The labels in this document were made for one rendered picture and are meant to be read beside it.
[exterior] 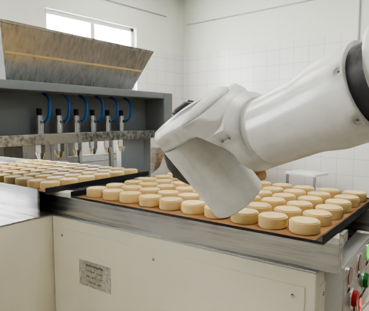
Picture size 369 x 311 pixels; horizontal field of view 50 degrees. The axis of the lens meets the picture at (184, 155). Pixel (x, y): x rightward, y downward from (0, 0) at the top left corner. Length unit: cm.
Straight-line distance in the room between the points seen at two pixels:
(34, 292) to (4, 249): 15
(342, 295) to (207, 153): 43
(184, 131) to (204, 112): 3
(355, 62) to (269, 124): 8
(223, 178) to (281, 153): 10
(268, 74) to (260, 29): 63
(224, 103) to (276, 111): 6
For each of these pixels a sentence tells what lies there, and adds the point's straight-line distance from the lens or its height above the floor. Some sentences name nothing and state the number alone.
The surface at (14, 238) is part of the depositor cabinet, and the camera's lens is 106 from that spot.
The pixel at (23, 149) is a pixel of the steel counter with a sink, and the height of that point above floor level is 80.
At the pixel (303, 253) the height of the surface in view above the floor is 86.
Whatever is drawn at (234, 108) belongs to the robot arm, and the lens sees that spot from 36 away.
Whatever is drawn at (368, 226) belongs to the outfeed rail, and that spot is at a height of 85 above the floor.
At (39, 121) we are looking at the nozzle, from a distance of 113.
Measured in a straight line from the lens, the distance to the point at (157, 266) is 88.
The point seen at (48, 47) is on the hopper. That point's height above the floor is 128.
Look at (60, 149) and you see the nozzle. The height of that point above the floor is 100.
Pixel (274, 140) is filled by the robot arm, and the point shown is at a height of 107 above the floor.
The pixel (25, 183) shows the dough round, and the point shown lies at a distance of 119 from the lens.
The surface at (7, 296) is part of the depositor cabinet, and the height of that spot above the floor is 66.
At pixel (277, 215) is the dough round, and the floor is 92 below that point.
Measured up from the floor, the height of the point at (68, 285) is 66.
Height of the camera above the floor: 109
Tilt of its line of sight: 5 degrees down
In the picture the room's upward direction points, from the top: straight up
